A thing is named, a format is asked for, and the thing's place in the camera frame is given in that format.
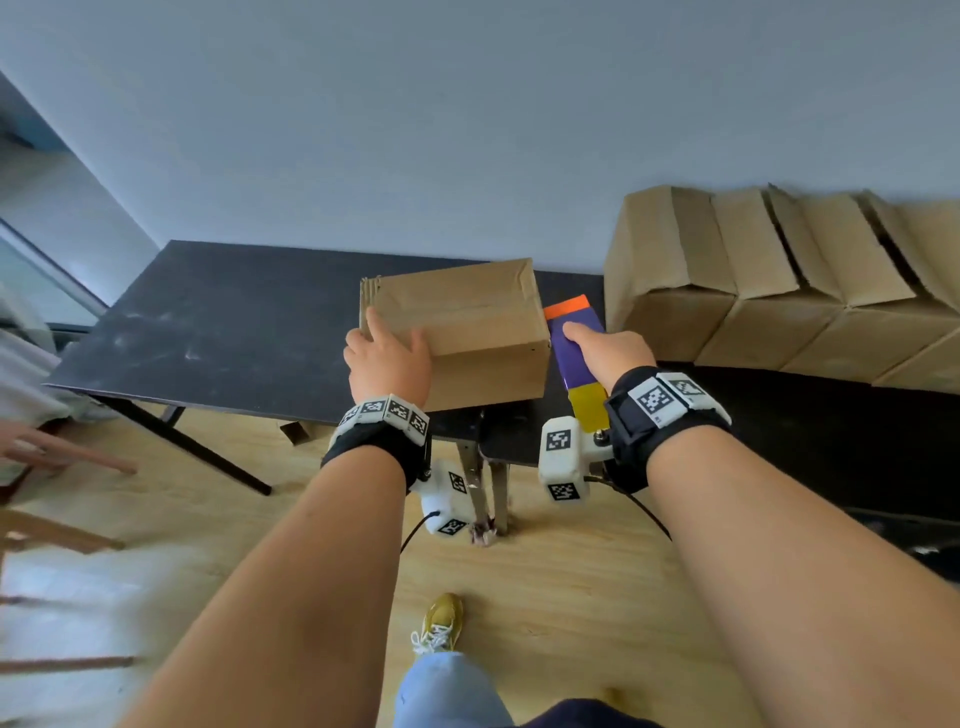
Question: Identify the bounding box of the open-flap brown cardboard box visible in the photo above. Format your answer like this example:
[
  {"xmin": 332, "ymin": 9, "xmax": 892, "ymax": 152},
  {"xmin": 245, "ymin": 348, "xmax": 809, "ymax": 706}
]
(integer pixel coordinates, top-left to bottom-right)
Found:
[
  {"xmin": 693, "ymin": 187, "xmax": 846, "ymax": 371},
  {"xmin": 862, "ymin": 191, "xmax": 960, "ymax": 396},
  {"xmin": 603, "ymin": 185, "xmax": 740, "ymax": 366},
  {"xmin": 768, "ymin": 184, "xmax": 960, "ymax": 384}
]

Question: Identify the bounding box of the glass window with dark frame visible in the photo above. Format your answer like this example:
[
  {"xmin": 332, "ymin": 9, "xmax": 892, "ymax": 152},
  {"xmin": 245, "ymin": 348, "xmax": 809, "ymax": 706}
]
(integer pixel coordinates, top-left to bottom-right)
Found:
[{"xmin": 0, "ymin": 217, "xmax": 111, "ymax": 354}]

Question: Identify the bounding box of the person's left hand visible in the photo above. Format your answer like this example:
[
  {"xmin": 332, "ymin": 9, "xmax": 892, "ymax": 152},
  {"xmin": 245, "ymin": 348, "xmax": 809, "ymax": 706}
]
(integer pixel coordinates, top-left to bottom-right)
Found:
[{"xmin": 343, "ymin": 306, "xmax": 434, "ymax": 411}]

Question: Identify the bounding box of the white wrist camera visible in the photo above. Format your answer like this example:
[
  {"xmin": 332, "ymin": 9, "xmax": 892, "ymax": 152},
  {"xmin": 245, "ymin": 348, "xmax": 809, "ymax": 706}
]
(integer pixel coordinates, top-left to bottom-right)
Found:
[
  {"xmin": 538, "ymin": 417, "xmax": 614, "ymax": 504},
  {"xmin": 414, "ymin": 459, "xmax": 478, "ymax": 538}
]

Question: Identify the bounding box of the black marker wristband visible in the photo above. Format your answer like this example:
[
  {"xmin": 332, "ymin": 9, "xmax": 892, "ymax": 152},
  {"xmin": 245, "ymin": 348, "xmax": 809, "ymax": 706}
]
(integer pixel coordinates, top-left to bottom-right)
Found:
[
  {"xmin": 603, "ymin": 366, "xmax": 735, "ymax": 495},
  {"xmin": 321, "ymin": 393, "xmax": 433, "ymax": 494}
]

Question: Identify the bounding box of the person's right hand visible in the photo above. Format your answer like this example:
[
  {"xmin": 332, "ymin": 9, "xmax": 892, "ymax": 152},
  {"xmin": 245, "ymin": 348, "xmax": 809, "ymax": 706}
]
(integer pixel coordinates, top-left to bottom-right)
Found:
[{"xmin": 562, "ymin": 321, "xmax": 659, "ymax": 393}]

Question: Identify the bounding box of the person's right forearm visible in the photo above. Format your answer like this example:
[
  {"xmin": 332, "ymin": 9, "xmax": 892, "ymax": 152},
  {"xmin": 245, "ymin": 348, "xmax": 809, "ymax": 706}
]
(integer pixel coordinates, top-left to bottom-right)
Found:
[{"xmin": 646, "ymin": 426, "xmax": 960, "ymax": 728}]

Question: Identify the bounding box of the person's left forearm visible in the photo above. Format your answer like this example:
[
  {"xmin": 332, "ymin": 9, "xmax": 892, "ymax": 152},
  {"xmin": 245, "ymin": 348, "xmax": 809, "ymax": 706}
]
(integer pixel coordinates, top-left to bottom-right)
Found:
[{"xmin": 116, "ymin": 444, "xmax": 410, "ymax": 728}]

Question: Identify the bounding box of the black camera cable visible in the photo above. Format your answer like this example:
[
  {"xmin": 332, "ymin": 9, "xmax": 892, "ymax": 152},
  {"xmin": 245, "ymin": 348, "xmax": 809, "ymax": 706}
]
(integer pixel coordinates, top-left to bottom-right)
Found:
[
  {"xmin": 585, "ymin": 474, "xmax": 673, "ymax": 542},
  {"xmin": 399, "ymin": 510, "xmax": 442, "ymax": 555}
]

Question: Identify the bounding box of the dark blue garment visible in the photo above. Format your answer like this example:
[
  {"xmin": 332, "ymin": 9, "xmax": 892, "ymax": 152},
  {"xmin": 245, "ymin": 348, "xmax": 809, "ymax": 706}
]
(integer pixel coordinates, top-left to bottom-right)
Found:
[{"xmin": 516, "ymin": 698, "xmax": 663, "ymax": 728}]

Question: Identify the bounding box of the black table with metal legs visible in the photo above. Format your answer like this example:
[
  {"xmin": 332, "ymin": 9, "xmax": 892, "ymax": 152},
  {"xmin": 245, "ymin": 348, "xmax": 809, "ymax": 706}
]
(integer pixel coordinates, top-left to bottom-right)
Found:
[{"xmin": 456, "ymin": 360, "xmax": 960, "ymax": 585}]

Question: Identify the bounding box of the white cloth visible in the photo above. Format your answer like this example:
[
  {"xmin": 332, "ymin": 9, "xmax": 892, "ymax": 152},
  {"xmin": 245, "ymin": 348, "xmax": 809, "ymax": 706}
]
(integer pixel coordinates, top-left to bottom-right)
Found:
[{"xmin": 0, "ymin": 281, "xmax": 115, "ymax": 489}]

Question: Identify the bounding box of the black table with slanted legs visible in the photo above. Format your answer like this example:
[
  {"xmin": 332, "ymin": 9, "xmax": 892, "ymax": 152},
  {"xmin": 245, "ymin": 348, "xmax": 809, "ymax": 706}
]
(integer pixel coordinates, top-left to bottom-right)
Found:
[{"xmin": 43, "ymin": 240, "xmax": 606, "ymax": 497}]

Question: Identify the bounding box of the light blue jeans leg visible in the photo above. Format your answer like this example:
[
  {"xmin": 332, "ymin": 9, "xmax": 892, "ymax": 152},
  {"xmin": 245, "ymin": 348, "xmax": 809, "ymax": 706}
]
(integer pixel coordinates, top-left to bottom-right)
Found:
[{"xmin": 393, "ymin": 651, "xmax": 516, "ymax": 728}]

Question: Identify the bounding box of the purple orange yellow hand tool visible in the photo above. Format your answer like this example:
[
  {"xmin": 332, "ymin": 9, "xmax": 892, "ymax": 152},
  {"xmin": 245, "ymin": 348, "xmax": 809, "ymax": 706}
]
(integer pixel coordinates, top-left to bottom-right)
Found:
[{"xmin": 543, "ymin": 294, "xmax": 612, "ymax": 435}]

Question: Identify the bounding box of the yellow sneaker with white laces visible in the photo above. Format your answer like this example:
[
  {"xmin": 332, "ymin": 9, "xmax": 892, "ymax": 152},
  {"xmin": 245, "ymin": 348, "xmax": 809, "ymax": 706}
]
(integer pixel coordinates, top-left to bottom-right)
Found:
[{"xmin": 410, "ymin": 592, "xmax": 465, "ymax": 657}]

